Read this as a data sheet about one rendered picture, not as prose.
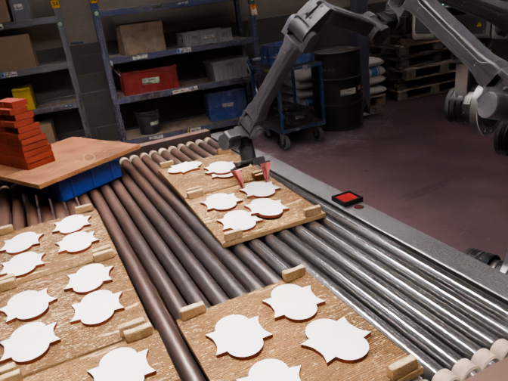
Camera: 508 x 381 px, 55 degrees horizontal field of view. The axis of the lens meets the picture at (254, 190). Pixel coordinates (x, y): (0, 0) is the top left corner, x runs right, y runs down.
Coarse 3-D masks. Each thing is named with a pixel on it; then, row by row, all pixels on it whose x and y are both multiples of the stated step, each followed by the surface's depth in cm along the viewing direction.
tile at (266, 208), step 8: (256, 200) 166; (264, 200) 166; (272, 200) 166; (280, 200) 166; (248, 208) 161; (256, 208) 160; (264, 208) 160; (272, 208) 160; (280, 208) 159; (288, 208) 160; (264, 216) 155; (272, 216) 154
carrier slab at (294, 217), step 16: (224, 192) 181; (240, 192) 179; (288, 192) 174; (192, 208) 171; (240, 208) 166; (304, 208) 160; (208, 224) 158; (256, 224) 153; (272, 224) 152; (288, 224) 151; (224, 240) 146; (240, 240) 146
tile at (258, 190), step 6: (246, 186) 181; (252, 186) 181; (258, 186) 180; (264, 186) 179; (270, 186) 179; (246, 192) 176; (252, 192) 175; (258, 192) 175; (264, 192) 174; (270, 192) 173; (258, 198) 172
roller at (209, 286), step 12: (120, 168) 229; (120, 180) 220; (132, 192) 199; (144, 204) 184; (156, 216) 172; (156, 228) 167; (168, 228) 162; (168, 240) 156; (180, 240) 153; (180, 252) 146; (192, 264) 138; (192, 276) 136; (204, 276) 131; (204, 288) 128; (216, 288) 125; (216, 300) 121
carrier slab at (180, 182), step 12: (216, 156) 222; (228, 156) 220; (168, 168) 215; (252, 168) 202; (168, 180) 201; (180, 180) 199; (192, 180) 197; (204, 180) 196; (216, 180) 194; (228, 180) 192; (252, 180) 190; (180, 192) 186; (204, 192) 184
